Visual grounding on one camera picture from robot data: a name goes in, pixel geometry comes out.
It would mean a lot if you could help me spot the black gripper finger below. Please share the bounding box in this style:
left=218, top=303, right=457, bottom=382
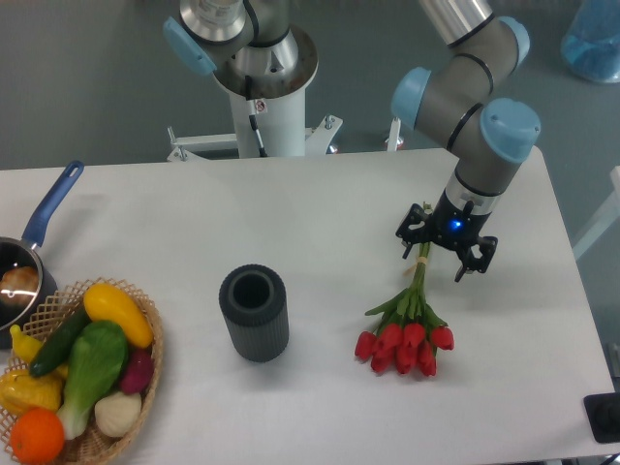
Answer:
left=454, top=236, right=498, bottom=283
left=395, top=203, right=433, bottom=260

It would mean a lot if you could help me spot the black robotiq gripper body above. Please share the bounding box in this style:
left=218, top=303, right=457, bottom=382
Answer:
left=425, top=188, right=493, bottom=252

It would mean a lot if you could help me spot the red tulip bouquet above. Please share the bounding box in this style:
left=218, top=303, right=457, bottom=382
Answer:
left=354, top=201, right=455, bottom=378

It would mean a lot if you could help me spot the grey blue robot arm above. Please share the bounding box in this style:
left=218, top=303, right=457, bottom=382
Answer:
left=163, top=1, right=541, bottom=274

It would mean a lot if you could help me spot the dark grey ribbed vase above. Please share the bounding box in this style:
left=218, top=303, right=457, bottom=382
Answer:
left=219, top=263, right=290, bottom=362

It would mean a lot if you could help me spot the black device at edge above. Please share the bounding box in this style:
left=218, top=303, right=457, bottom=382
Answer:
left=583, top=392, right=619, bottom=444

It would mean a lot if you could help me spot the blue translucent bag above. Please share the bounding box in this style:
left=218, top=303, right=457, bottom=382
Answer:
left=560, top=0, right=619, bottom=83

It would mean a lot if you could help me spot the purple red radish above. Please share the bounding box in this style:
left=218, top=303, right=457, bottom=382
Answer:
left=118, top=349, right=155, bottom=394

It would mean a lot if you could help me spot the yellow squash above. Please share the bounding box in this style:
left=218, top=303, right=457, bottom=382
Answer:
left=83, top=283, right=154, bottom=349

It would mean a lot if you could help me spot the green bok choy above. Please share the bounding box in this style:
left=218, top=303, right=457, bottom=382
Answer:
left=57, top=321, right=128, bottom=441

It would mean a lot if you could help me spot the white garlic bulb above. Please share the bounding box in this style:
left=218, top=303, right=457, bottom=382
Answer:
left=94, top=391, right=141, bottom=438

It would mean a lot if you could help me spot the woven wicker basket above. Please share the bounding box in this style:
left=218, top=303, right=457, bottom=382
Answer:
left=20, top=277, right=164, bottom=464

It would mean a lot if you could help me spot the dark green cucumber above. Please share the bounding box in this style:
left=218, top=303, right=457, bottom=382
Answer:
left=29, top=307, right=91, bottom=378

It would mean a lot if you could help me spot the browned bread roll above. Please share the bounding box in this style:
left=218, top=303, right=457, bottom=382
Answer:
left=1, top=266, right=39, bottom=309

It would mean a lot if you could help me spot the orange fruit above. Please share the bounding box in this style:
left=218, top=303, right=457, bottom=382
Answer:
left=9, top=408, right=65, bottom=464

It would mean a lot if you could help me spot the white frame right edge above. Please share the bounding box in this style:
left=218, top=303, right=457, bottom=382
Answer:
left=573, top=166, right=619, bottom=261

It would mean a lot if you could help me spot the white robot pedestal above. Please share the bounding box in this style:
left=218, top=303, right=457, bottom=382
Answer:
left=167, top=84, right=344, bottom=162

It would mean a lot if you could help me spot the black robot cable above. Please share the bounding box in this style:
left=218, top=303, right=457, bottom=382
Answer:
left=243, top=75, right=268, bottom=158

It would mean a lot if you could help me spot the blue handled saucepan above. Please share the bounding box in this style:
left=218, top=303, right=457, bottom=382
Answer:
left=1, top=161, right=84, bottom=350

